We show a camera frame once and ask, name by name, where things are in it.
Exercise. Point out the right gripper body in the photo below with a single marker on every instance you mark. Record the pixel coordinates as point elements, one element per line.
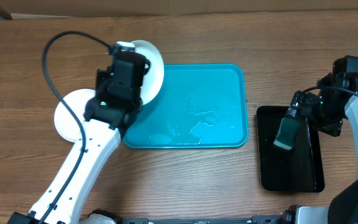
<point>327,113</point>

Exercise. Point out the green scouring sponge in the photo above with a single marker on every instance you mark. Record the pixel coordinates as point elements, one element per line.
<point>286,133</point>

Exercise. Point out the white plate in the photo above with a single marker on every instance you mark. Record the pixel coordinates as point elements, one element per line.
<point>64,122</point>
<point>153,79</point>

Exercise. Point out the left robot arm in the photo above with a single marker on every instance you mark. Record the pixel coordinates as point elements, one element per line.
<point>93,143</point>

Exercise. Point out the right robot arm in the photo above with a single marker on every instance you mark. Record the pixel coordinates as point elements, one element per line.
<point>344,207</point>

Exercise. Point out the black water tray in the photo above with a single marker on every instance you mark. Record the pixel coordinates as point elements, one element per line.
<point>297,170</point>

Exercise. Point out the teal plastic tray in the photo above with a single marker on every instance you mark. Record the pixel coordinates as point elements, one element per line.
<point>199,106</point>

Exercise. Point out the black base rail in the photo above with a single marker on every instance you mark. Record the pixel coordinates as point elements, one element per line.
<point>101,217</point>

